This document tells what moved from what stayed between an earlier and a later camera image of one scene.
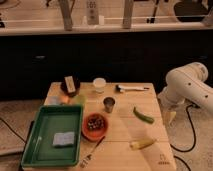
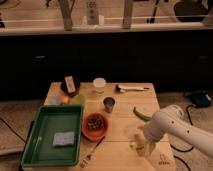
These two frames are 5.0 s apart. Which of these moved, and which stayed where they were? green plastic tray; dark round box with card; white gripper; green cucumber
Moved: white gripper
Stayed: green plastic tray; green cucumber; dark round box with card
